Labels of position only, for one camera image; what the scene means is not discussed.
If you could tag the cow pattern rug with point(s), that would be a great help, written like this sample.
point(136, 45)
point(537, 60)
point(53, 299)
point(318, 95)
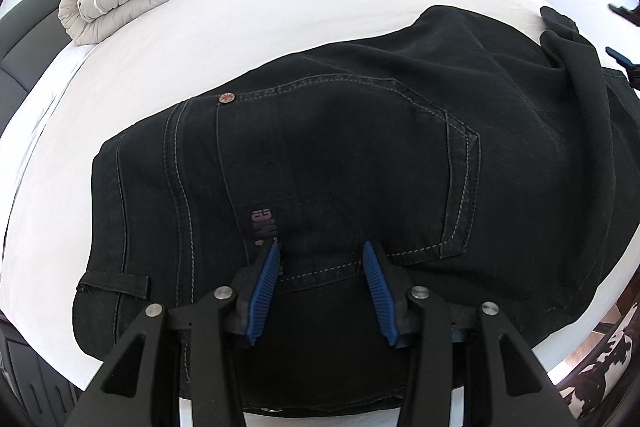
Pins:
point(593, 380)

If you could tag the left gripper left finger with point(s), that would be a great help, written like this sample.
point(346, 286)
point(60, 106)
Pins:
point(138, 382)

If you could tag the grey upholstered headboard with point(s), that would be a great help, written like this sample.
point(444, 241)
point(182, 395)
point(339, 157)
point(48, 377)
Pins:
point(31, 36)

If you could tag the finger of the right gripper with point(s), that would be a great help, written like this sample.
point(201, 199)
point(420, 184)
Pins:
point(619, 58)

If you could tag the black jeans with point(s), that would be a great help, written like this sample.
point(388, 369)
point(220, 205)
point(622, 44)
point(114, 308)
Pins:
point(489, 165)

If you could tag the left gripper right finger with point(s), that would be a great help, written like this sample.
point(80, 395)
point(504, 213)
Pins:
point(508, 386)

